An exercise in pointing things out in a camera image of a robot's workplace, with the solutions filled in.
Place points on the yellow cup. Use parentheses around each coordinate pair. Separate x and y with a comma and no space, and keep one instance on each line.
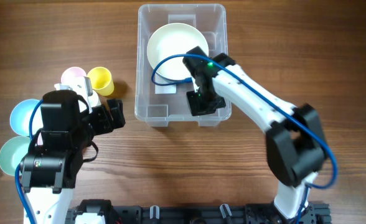
(101,81)

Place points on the light blue small bowl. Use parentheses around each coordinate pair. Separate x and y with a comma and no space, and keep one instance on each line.
(20,117)

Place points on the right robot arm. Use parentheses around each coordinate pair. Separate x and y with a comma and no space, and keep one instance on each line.
(295,144)

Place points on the clear plastic storage container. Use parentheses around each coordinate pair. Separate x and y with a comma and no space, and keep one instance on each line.
(160,110)

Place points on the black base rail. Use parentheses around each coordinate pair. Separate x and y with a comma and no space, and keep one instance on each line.
(314,213)

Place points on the cream bowl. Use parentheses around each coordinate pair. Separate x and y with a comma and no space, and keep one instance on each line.
(173,39)

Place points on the white paper label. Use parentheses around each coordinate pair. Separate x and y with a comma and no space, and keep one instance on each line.
(169,89)

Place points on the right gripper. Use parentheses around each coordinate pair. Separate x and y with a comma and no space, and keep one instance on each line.
(199,109)

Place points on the mint green small bowl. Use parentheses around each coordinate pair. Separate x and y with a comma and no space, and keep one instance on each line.
(12,153)

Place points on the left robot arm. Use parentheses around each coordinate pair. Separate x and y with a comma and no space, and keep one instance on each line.
(46,177)

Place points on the pink cup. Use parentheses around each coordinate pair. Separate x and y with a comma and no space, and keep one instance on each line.
(71,73)

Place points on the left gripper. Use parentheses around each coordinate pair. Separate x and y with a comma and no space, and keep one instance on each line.
(107,123)

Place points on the cream cup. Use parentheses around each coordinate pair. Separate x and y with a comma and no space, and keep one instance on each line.
(92,101)

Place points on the pink small bowl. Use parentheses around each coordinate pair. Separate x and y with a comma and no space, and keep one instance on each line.
(40,140)

